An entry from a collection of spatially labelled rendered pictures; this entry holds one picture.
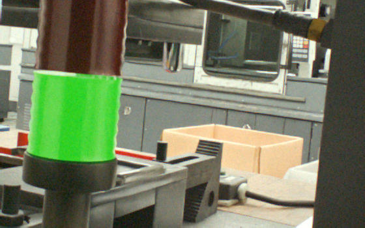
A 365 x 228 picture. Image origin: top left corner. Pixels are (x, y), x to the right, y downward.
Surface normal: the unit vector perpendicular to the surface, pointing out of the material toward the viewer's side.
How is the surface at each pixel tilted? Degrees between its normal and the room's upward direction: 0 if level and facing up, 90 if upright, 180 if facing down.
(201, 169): 90
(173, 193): 90
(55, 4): 104
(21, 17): 90
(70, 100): 76
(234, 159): 88
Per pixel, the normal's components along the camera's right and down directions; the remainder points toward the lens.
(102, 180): 0.73, 0.11
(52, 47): -0.55, 0.24
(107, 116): 0.76, -0.14
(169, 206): 0.87, 0.11
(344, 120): -0.49, 0.00
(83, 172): 0.34, 0.08
